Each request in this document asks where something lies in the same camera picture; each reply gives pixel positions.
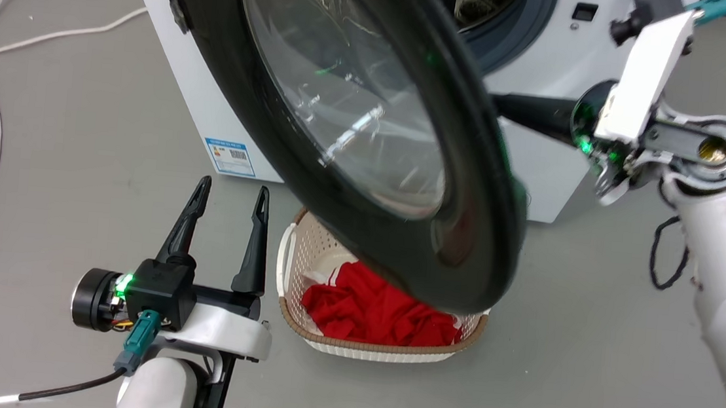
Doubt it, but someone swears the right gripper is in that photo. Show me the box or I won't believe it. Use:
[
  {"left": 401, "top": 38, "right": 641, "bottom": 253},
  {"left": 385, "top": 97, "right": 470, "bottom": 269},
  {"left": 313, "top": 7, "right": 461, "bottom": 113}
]
[{"left": 482, "top": 69, "right": 680, "bottom": 212}]

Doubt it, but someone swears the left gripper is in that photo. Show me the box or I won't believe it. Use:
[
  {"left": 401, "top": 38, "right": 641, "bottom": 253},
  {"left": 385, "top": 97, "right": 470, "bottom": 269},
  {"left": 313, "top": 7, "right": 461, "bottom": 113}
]
[{"left": 67, "top": 164, "right": 287, "bottom": 365}]

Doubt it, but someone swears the black round washing machine door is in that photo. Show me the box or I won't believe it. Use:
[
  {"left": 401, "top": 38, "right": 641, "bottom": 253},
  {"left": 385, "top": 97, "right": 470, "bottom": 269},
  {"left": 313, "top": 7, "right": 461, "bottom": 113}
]
[{"left": 132, "top": 0, "right": 548, "bottom": 321}]

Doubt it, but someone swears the white washing machine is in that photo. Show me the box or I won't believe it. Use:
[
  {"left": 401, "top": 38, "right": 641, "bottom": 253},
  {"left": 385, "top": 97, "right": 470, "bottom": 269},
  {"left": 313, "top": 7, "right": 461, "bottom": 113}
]
[{"left": 101, "top": 0, "right": 692, "bottom": 236}]

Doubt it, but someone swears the blue white energy label sticker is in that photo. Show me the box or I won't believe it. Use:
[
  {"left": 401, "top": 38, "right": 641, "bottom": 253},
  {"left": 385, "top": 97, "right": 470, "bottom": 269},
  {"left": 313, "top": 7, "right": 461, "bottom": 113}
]
[{"left": 202, "top": 137, "right": 259, "bottom": 179}]

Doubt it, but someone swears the beige plastic laundry basket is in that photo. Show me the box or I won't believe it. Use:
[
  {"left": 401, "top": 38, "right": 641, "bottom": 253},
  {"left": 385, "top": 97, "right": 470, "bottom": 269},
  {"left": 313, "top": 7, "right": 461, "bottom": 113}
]
[{"left": 268, "top": 205, "right": 499, "bottom": 372}]

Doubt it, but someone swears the red garment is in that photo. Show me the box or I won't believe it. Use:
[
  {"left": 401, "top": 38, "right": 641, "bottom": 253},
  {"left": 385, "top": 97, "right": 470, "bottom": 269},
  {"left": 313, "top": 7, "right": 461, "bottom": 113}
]
[{"left": 297, "top": 255, "right": 470, "bottom": 354}]

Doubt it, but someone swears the black cable with teal connector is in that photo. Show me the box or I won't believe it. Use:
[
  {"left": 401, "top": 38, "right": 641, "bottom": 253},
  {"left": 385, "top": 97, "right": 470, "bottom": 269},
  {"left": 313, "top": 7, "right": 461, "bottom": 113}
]
[{"left": 0, "top": 296, "right": 164, "bottom": 408}]

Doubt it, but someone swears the thin black looped cable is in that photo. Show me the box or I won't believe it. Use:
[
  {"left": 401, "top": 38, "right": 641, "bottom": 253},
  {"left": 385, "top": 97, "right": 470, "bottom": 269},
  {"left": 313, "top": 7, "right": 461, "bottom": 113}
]
[{"left": 647, "top": 214, "right": 693, "bottom": 293}]

